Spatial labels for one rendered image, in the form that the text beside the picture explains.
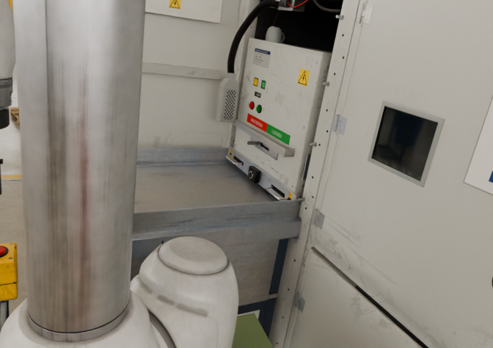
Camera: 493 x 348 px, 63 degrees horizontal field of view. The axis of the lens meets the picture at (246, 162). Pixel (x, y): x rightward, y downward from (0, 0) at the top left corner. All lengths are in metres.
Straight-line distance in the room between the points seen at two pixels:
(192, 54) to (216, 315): 1.32
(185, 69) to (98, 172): 1.40
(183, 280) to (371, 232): 0.65
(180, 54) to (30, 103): 1.41
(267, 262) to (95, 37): 1.17
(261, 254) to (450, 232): 0.64
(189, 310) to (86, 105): 0.34
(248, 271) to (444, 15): 0.93
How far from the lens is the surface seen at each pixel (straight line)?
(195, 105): 1.80
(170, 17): 1.73
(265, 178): 1.53
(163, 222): 1.18
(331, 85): 1.25
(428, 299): 1.04
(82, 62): 0.34
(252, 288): 1.45
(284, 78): 1.46
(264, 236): 1.32
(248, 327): 0.92
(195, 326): 0.58
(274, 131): 1.49
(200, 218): 1.22
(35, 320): 0.47
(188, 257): 0.59
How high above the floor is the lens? 1.43
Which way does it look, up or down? 18 degrees down
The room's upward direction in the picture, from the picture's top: 9 degrees clockwise
